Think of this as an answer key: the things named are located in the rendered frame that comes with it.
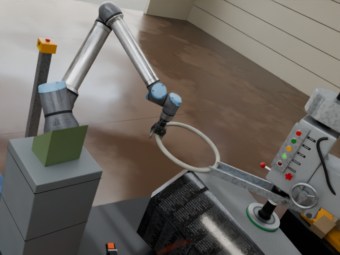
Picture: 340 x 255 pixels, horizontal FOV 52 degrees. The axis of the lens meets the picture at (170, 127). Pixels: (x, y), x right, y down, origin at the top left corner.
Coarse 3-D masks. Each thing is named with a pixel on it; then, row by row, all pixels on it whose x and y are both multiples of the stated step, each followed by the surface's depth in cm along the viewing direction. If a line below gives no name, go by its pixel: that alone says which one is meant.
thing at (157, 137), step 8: (192, 128) 257; (200, 136) 257; (160, 144) 223; (168, 152) 220; (216, 152) 245; (176, 160) 217; (216, 160) 238; (192, 168) 218; (200, 168) 221; (208, 168) 225
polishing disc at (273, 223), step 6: (252, 204) 223; (258, 204) 225; (252, 210) 218; (258, 210) 219; (252, 216) 213; (258, 216) 215; (276, 216) 221; (258, 222) 210; (264, 222) 212; (270, 222) 214; (276, 222) 216; (270, 228) 209; (276, 228) 212
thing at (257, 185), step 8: (216, 168) 223; (224, 168) 232; (232, 168) 228; (216, 176) 224; (224, 176) 220; (232, 176) 217; (240, 176) 226; (248, 176) 223; (256, 176) 221; (240, 184) 215; (248, 184) 212; (256, 184) 220; (264, 184) 218; (272, 184) 215; (256, 192) 210; (264, 192) 207; (272, 192) 205; (272, 200) 205; (280, 200) 203; (288, 200) 200; (296, 200) 209; (296, 208) 198; (320, 208) 202
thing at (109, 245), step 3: (108, 243) 263; (111, 243) 264; (114, 243) 266; (108, 246) 261; (111, 246) 262; (114, 246) 263; (108, 249) 257; (111, 249) 257; (114, 249) 258; (108, 252) 256; (111, 252) 255; (114, 252) 256
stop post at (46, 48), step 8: (40, 40) 272; (40, 48) 271; (48, 48) 273; (56, 48) 277; (40, 56) 278; (48, 56) 279; (40, 64) 280; (48, 64) 283; (40, 72) 284; (48, 72) 288; (40, 80) 288; (32, 96) 298; (32, 104) 299; (40, 104) 301; (32, 112) 302; (40, 112) 306; (32, 120) 306; (32, 128) 311; (32, 136) 316
